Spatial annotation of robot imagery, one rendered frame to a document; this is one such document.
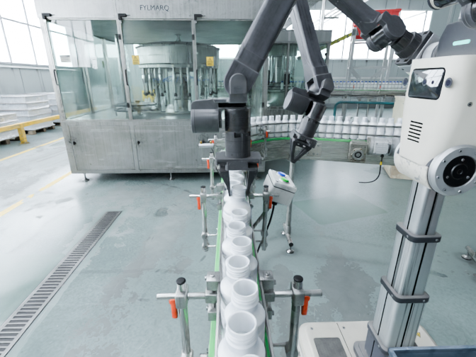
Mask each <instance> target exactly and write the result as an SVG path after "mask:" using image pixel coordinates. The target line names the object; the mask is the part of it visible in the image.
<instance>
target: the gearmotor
mask: <svg viewBox="0 0 476 357"><path fill-rule="evenodd" d="M400 139H401V138H392V137H368V139H367V142H366V141H360V140H352V141H350V142H349V149H348V162H349V163H351V162H359V163H365V162H366V156H367V154H374V155H380V157H381V161H380V171H381V166H382V160H383V157H384V155H385V156H394V154H395V150H396V148H397V146H398V144H399V143H400ZM380 171H379V174H378V177H379V176H380ZM378 177H377V178H376V179H375V180H374V181H376V180H377V179H378ZM374 181H369V182H359V183H372V182H374Z"/></svg>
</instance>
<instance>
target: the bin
mask: <svg viewBox="0 0 476 357"><path fill-rule="evenodd" d="M387 352H388V353H389V356H388V357H476V345H459V346H411V347H389V348H388V350H387Z"/></svg>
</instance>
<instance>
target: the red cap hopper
mask: <svg viewBox="0 0 476 357"><path fill-rule="evenodd" d="M401 10H402V9H401V8H396V9H383V10H376V11H379V12H380V13H381V14H382V13H384V12H385V11H387V12H388V13H390V14H391V15H397V16H398V15H399V14H400V11H401ZM351 29H356V30H357V29H358V33H359V35H353V36H351V41H350V47H349V54H348V64H347V70H346V84H347V82H348V81H349V83H350V80H351V74H352V75H354V76H355V78H356V79H358V78H359V79H361V77H360V76H359V74H358V73H357V72H356V71H355V69H380V70H379V71H378V72H376V73H375V74H374V75H373V76H372V77H371V78H370V79H372V78H373V77H374V76H376V75H377V74H378V73H379V72H381V73H379V75H377V76H376V77H375V78H374V79H377V78H378V77H379V76H380V75H381V77H380V81H381V84H382V83H383V79H384V74H385V71H386V70H387V71H386V76H385V84H386V81H388V79H389V75H390V67H391V63H392V55H393V49H392V48H390V54H389V59H388V63H387V66H386V61H387V53H388V48H389V46H387V47H386V48H385V54H384V59H383V64H382V66H375V67H352V63H353V53H354V47H355V45H357V44H365V43H366V42H365V40H364V39H363V38H362V37H361V31H360V29H359V28H358V27H357V26H356V25H355V24H354V23H353V22H352V27H351ZM346 108H347V103H343V105H342V111H341V116H343V117H342V121H343V122H344V121H345V119H346ZM383 108H384V105H382V104H381V106H380V114H379V118H378V122H379V121H380V118H381V117H382V116H383ZM378 109H379V104H376V107H375V116H374V118H376V121H377V116H378Z"/></svg>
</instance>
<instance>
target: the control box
mask: <svg viewBox="0 0 476 357"><path fill-rule="evenodd" d="M281 177H285V178H287V179H288V180H289V182H285V181H283V180H281ZM263 185H268V192H269V193H279V195H280V196H279V197H273V200H272V204H273V208H272V212H271V216H270V220H269V222H268V225H267V230H268V228H269V225H270V223H271V219H272V217H273V211H274V208H275V205H277V203H280V204H282V205H286V206H289V205H290V203H291V201H292V199H293V196H294V195H295V192H296V190H297V189H296V187H295V185H294V183H293V182H292V181H291V179H290V177H289V175H285V176H281V175H280V174H278V172H277V171H274V170H272V169H269V171H268V174H267V176H266V179H265V181H264V183H263ZM262 219H263V213H262V214H261V215H260V216H259V218H258V219H257V220H256V222H255V223H254V224H253V227H254V229H255V227H256V226H257V225H258V224H259V223H260V221H261V220H262Z"/></svg>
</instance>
